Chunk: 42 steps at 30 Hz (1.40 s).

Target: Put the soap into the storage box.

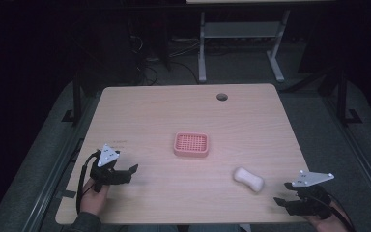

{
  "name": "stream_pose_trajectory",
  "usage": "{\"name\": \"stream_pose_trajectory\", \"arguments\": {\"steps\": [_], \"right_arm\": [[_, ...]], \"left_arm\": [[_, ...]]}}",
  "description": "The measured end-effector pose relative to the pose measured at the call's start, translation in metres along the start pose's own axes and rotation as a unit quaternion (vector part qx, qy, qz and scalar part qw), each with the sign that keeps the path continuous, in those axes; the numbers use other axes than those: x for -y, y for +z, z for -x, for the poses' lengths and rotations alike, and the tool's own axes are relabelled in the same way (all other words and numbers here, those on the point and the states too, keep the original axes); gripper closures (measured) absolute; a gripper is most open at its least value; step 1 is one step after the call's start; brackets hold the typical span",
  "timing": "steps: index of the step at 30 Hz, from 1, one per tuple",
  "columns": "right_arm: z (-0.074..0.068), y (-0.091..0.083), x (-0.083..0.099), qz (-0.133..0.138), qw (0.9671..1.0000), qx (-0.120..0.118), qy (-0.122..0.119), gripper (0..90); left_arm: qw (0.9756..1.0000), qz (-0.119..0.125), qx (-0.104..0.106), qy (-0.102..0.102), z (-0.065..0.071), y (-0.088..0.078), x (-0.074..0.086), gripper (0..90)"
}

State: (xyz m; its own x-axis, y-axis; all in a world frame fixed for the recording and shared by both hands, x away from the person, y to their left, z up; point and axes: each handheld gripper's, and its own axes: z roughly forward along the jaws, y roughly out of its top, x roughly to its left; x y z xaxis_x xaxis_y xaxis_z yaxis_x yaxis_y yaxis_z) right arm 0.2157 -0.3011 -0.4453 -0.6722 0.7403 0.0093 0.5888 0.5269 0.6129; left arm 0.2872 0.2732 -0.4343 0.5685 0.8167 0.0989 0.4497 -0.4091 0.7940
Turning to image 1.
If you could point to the person's left hand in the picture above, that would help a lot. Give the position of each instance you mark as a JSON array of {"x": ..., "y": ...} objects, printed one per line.
[{"x": 91, "y": 201}]

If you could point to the black metal stand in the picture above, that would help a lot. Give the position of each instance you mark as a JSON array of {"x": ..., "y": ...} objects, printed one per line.
[
  {"x": 342, "y": 96},
  {"x": 76, "y": 96}
]

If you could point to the white metal desk frame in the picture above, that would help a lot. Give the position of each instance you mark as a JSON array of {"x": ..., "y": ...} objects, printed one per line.
[{"x": 238, "y": 29}]

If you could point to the pink soap dish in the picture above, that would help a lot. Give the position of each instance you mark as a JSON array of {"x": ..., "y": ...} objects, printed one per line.
[{"x": 191, "y": 144}]

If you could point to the person's right hand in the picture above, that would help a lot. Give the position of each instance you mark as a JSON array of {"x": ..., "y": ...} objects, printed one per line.
[{"x": 333, "y": 225}]

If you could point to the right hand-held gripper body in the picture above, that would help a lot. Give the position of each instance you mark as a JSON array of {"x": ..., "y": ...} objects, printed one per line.
[{"x": 312, "y": 203}]

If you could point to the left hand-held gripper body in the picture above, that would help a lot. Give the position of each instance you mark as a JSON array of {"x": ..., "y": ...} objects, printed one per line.
[{"x": 104, "y": 175}]

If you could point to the white soap bar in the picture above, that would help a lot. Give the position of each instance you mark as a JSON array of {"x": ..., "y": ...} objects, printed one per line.
[{"x": 249, "y": 179}]

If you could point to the grey tape strip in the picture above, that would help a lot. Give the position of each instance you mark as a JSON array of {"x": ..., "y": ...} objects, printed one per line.
[{"x": 67, "y": 194}]

